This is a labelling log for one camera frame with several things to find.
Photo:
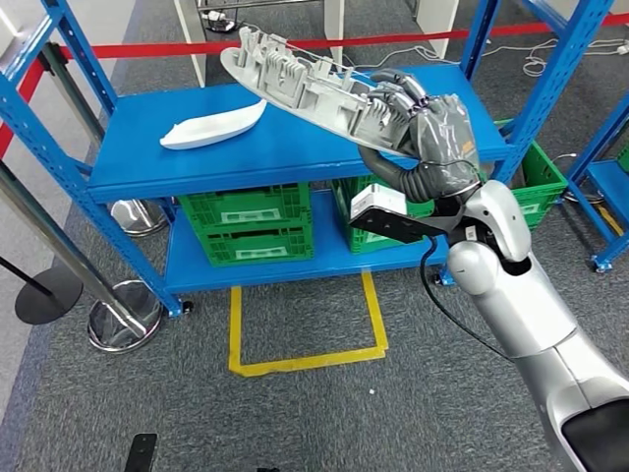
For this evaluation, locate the white desk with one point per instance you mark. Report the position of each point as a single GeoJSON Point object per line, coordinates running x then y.
{"type": "Point", "coordinates": [191, 39]}
{"type": "Point", "coordinates": [437, 26]}

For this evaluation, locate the blue metal shelf rack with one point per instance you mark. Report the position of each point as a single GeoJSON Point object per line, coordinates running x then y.
{"type": "Point", "coordinates": [604, 176]}
{"type": "Point", "coordinates": [246, 150]}

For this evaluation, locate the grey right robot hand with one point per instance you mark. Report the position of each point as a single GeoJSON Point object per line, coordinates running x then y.
{"type": "Point", "coordinates": [442, 143]}

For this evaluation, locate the black router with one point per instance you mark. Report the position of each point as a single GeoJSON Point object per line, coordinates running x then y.
{"type": "Point", "coordinates": [219, 23]}

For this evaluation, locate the green plastic crate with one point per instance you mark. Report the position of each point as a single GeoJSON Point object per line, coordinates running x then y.
{"type": "Point", "coordinates": [246, 241]}
{"type": "Point", "coordinates": [541, 176]}
{"type": "Point", "coordinates": [344, 215]}

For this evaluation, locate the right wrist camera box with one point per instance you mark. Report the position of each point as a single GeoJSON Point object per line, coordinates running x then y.
{"type": "Point", "coordinates": [393, 215]}

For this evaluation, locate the yellow floor tape square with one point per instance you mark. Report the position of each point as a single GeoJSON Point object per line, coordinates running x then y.
{"type": "Point", "coordinates": [305, 360]}

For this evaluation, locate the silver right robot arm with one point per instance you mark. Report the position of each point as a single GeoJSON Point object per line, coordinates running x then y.
{"type": "Point", "coordinates": [516, 306]}

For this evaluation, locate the red floor tape line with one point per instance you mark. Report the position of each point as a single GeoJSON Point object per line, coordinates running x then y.
{"type": "Point", "coordinates": [172, 49]}

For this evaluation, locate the grey plastic wheel cover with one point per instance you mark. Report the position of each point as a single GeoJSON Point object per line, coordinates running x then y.
{"type": "Point", "coordinates": [305, 85]}

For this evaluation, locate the black stanchion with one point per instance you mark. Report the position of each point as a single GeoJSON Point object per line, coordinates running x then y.
{"type": "Point", "coordinates": [49, 296]}

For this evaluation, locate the white curved plastic part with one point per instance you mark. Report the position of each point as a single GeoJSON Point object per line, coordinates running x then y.
{"type": "Point", "coordinates": [211, 127]}

